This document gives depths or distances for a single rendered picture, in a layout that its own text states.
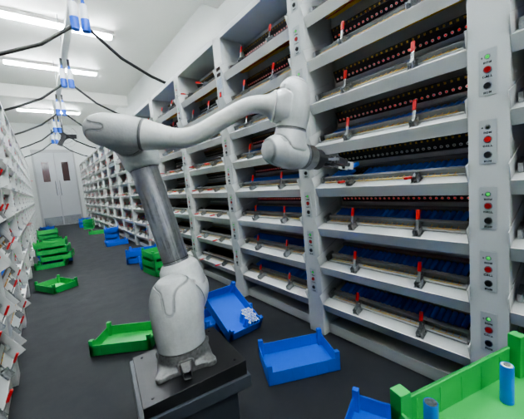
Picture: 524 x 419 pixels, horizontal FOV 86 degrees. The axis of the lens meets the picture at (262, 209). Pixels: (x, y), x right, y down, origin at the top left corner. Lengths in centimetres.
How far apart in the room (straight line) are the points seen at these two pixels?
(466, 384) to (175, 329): 71
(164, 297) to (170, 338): 12
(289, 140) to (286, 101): 12
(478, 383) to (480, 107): 71
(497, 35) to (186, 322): 118
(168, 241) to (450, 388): 90
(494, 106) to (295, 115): 55
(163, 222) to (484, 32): 114
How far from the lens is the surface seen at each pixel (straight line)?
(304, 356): 141
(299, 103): 95
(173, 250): 111
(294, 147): 92
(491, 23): 110
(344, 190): 125
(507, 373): 64
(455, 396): 63
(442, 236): 112
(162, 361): 102
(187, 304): 94
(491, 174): 104
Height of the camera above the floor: 79
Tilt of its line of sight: 6 degrees down
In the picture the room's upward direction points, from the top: 5 degrees counter-clockwise
